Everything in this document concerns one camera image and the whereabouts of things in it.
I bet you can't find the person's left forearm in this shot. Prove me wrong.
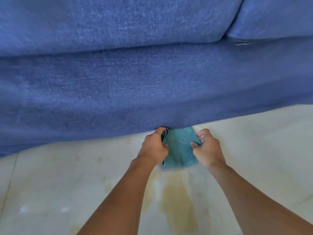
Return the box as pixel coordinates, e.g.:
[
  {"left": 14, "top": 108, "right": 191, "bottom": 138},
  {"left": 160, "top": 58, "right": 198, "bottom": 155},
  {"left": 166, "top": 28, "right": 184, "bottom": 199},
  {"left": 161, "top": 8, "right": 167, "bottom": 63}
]
[{"left": 76, "top": 158, "right": 157, "bottom": 235}]

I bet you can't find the teal cleaning cloth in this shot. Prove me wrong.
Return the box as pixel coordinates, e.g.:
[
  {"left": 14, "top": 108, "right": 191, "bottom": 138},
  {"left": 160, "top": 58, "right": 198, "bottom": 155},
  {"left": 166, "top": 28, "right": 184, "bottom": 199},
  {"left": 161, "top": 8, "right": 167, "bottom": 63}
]
[{"left": 161, "top": 127, "right": 203, "bottom": 168}]

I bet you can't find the person's left hand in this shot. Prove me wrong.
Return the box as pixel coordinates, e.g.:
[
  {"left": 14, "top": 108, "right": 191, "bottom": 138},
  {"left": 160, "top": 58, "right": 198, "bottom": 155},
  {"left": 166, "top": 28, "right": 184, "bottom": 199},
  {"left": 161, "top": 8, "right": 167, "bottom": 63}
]
[{"left": 137, "top": 127, "right": 170, "bottom": 166}]

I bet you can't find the person's right hand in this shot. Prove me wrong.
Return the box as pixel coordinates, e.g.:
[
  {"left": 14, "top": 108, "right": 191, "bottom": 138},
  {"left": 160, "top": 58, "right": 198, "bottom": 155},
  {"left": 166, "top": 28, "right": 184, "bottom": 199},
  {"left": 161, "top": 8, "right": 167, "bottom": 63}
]
[{"left": 190, "top": 129, "right": 227, "bottom": 170}]

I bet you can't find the person's right forearm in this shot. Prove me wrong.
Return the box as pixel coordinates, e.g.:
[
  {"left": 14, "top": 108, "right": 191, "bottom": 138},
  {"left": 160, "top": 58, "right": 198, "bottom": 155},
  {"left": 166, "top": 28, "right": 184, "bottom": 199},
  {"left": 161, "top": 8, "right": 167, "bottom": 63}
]
[{"left": 210, "top": 162, "right": 313, "bottom": 235}]

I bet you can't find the blue sofa seat cushion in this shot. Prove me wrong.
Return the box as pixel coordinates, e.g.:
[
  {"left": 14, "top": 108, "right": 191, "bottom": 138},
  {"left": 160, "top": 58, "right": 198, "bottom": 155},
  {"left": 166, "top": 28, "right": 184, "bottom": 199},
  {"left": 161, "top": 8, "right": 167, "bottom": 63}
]
[
  {"left": 225, "top": 0, "right": 313, "bottom": 40},
  {"left": 0, "top": 0, "right": 245, "bottom": 58}
]

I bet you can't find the blue fabric sofa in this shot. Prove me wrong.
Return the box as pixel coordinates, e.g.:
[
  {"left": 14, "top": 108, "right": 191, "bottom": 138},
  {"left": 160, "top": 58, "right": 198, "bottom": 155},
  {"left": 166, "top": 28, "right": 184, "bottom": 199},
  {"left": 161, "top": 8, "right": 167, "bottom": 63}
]
[{"left": 0, "top": 37, "right": 313, "bottom": 158}]

